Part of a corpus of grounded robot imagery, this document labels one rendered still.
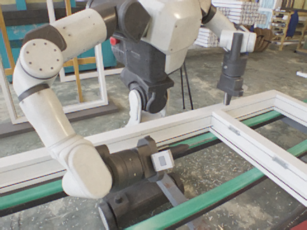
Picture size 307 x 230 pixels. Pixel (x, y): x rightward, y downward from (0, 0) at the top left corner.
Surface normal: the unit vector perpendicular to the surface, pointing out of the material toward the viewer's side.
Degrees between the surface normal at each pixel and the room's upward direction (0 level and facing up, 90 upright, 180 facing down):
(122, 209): 45
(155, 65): 110
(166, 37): 97
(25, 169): 90
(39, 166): 90
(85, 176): 54
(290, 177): 90
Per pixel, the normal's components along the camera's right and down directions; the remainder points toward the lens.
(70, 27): 0.58, -0.20
